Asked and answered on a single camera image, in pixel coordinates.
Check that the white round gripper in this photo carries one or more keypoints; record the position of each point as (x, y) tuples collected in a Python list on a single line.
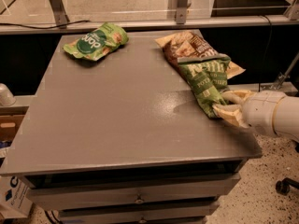
[(259, 112)]

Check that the green jalapeno chip bag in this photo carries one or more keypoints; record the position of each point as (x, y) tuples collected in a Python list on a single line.
[(207, 78)]

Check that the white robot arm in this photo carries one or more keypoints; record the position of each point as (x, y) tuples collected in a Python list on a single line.
[(286, 118)]

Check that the brown sea salt chip bag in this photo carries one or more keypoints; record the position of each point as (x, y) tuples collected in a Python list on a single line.
[(192, 46)]

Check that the small green snack bag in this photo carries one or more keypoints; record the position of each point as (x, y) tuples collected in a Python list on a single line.
[(98, 43)]

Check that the white blue paper bag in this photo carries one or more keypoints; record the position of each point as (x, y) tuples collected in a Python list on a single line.
[(13, 200)]

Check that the upper grey drawer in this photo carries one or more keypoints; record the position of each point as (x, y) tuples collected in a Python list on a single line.
[(170, 189)]

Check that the grey drawer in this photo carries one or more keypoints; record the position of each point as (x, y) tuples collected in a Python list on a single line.
[(170, 189), (139, 214)]

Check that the black chair caster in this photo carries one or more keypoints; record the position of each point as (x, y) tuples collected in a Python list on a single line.
[(283, 186)]

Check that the lower grey drawer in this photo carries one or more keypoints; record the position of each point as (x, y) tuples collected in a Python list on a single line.
[(139, 214)]

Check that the grey drawer cabinet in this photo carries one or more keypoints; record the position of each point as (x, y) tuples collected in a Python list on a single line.
[(129, 118)]

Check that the cardboard box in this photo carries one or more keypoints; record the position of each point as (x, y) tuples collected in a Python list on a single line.
[(9, 125)]

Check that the white cup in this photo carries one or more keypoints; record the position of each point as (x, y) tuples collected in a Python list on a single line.
[(6, 96)]

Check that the middle metal bracket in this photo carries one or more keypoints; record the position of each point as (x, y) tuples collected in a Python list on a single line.
[(181, 11)]

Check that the metal bracket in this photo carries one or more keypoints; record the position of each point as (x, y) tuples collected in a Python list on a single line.
[(60, 16), (181, 11)]

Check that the left metal bracket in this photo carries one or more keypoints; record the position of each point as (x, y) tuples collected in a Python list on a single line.
[(60, 16)]

